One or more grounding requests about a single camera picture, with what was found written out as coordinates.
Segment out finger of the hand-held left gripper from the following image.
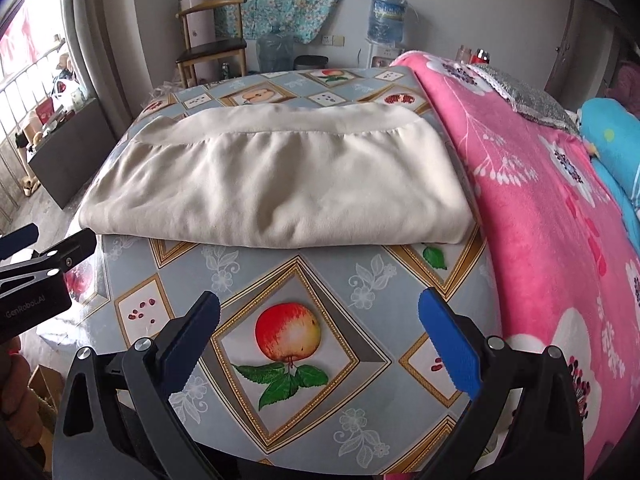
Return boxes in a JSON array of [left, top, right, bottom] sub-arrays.
[[0, 224, 40, 261], [0, 229, 97, 291]]

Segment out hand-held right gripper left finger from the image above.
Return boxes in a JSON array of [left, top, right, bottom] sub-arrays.
[[52, 290, 221, 480]]

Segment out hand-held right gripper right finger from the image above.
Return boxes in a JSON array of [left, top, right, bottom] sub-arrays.
[[415, 287, 586, 480]]

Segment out cream jacket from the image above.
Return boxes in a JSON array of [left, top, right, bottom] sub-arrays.
[[77, 105, 476, 250]]

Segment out hanging clothes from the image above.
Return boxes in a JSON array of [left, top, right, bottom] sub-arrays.
[[0, 5, 56, 66]]

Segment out person's left hand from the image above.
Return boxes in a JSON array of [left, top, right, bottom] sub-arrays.
[[0, 347, 43, 443]]

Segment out window railing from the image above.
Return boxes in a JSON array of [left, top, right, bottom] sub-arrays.
[[0, 35, 66, 226]]

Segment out open cardboard box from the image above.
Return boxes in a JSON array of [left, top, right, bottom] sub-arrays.
[[27, 364, 66, 423]]

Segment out grey cabinet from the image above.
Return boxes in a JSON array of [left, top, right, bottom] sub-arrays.
[[27, 97, 121, 210]]

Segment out fruit print tablecloth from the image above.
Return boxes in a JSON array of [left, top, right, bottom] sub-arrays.
[[35, 67, 503, 480]]

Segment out pink floral blanket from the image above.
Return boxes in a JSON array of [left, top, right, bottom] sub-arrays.
[[387, 50, 640, 480]]

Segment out white plastic bag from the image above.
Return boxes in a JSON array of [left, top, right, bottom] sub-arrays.
[[145, 77, 186, 111]]

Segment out beige curtain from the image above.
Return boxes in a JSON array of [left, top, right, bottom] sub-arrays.
[[60, 0, 151, 126]]

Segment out wooden chair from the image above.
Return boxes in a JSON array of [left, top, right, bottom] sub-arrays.
[[175, 0, 248, 88]]

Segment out silver padded mat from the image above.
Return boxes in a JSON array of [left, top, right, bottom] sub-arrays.
[[467, 62, 582, 135]]

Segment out blue pillow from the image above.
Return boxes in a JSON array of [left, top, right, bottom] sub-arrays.
[[580, 97, 640, 231]]

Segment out clear empty water jug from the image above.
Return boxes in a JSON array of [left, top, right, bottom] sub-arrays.
[[256, 24, 296, 75]]

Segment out dark purple cloth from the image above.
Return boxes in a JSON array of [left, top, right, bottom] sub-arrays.
[[607, 57, 640, 106]]

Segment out interior door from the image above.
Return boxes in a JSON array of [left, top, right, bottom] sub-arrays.
[[545, 0, 621, 98]]

